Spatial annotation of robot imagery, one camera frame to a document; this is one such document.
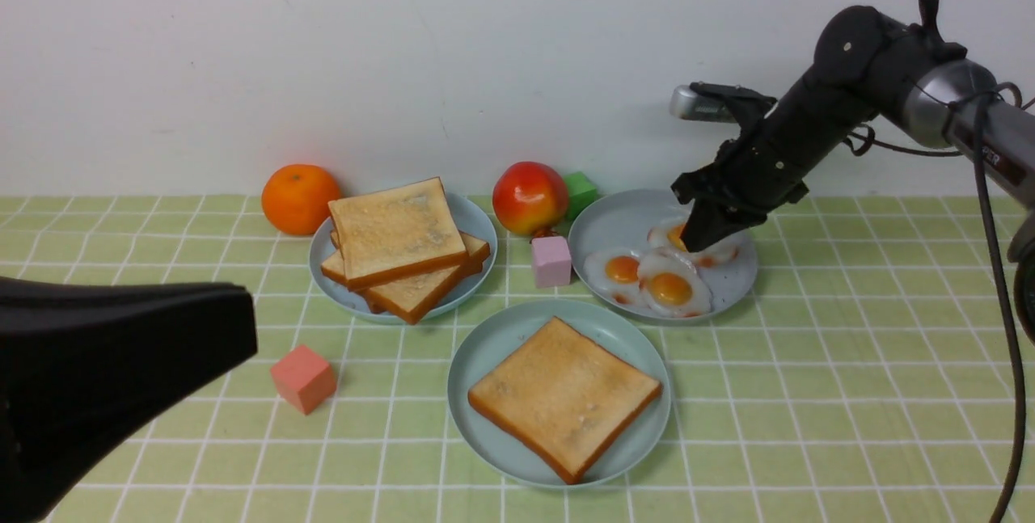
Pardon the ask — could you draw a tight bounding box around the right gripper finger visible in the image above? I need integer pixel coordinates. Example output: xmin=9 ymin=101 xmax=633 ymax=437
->
xmin=680 ymin=201 xmax=748 ymax=253

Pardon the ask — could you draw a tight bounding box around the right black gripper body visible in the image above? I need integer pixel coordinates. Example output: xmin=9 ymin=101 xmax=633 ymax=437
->
xmin=672 ymin=76 xmax=877 ymax=228

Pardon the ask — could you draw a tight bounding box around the toast slice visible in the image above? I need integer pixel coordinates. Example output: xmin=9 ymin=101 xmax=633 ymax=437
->
xmin=467 ymin=316 xmax=663 ymax=486
xmin=320 ymin=230 xmax=489 ymax=291
xmin=356 ymin=263 xmax=484 ymax=325
xmin=327 ymin=177 xmax=468 ymax=292

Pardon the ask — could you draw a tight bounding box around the fried egg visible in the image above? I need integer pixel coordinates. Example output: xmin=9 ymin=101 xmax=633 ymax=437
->
xmin=581 ymin=246 xmax=647 ymax=309
xmin=637 ymin=249 xmax=712 ymax=319
xmin=647 ymin=217 xmax=740 ymax=268

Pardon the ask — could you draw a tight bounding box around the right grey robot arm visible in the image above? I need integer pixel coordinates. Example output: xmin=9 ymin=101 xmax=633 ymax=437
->
xmin=670 ymin=5 xmax=1033 ymax=251

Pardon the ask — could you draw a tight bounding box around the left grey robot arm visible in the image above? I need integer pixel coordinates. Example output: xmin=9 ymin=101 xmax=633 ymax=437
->
xmin=1 ymin=277 xmax=256 ymax=522

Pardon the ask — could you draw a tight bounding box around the grey plate with eggs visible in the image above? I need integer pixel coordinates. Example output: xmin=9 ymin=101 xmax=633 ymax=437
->
xmin=567 ymin=188 xmax=758 ymax=324

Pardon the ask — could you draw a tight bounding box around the green cube block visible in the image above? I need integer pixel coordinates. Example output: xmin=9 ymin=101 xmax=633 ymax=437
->
xmin=563 ymin=171 xmax=598 ymax=221

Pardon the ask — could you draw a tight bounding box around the pink cube block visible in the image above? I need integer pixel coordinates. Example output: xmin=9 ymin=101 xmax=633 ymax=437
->
xmin=531 ymin=235 xmax=572 ymax=289

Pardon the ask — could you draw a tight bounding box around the red yellow apple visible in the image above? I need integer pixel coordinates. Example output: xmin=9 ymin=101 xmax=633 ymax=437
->
xmin=492 ymin=161 xmax=569 ymax=237

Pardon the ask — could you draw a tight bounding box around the blue plate with toast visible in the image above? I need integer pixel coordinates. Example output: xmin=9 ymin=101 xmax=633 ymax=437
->
xmin=308 ymin=192 xmax=499 ymax=325

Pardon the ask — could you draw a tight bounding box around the light blue centre plate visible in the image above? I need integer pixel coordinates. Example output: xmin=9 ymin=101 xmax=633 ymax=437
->
xmin=445 ymin=299 xmax=673 ymax=492

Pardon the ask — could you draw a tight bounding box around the orange fruit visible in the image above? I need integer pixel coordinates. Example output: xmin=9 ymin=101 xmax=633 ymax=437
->
xmin=261 ymin=163 xmax=344 ymax=236

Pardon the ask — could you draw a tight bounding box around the salmon red cube block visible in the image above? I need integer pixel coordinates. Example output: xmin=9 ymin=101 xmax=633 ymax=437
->
xmin=270 ymin=344 xmax=339 ymax=415

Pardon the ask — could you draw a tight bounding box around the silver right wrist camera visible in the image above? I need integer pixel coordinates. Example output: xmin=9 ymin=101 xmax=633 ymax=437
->
xmin=669 ymin=82 xmax=779 ymax=129

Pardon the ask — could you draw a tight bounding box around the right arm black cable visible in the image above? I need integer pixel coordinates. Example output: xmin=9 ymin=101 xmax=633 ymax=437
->
xmin=841 ymin=0 xmax=1035 ymax=523

